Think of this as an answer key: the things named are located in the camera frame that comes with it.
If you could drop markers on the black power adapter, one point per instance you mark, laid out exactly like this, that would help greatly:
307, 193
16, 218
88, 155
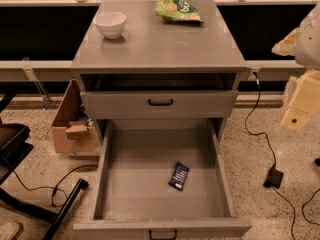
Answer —
274, 178

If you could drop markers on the closed grey top drawer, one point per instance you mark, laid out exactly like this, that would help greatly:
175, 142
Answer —
134, 104

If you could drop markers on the black top drawer handle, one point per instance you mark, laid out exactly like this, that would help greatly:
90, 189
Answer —
160, 103

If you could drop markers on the black chair frame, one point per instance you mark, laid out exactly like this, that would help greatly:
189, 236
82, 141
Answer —
43, 168

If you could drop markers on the black drawer handle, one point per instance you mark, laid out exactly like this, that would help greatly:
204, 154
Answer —
160, 103
162, 235

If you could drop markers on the white shoe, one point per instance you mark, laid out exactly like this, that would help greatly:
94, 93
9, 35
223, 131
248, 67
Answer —
10, 230

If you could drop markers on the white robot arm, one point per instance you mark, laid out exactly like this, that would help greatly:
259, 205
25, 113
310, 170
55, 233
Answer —
303, 43

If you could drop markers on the open grey middle drawer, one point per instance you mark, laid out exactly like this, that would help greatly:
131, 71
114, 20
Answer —
132, 195

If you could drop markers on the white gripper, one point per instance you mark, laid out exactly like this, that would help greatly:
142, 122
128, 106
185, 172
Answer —
308, 45

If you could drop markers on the brown cardboard box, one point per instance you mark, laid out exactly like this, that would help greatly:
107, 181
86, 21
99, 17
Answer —
72, 130

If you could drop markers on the white ceramic bowl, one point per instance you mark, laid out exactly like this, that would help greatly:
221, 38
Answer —
110, 24

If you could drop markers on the black middle drawer handle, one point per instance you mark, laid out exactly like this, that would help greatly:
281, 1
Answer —
162, 235

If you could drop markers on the dark blue rxbar wrapper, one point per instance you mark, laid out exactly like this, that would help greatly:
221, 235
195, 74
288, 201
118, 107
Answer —
179, 176

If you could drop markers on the green snack bag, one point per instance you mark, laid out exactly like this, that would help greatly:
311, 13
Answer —
177, 11

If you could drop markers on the grey drawer cabinet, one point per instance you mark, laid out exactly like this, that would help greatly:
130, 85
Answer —
152, 55

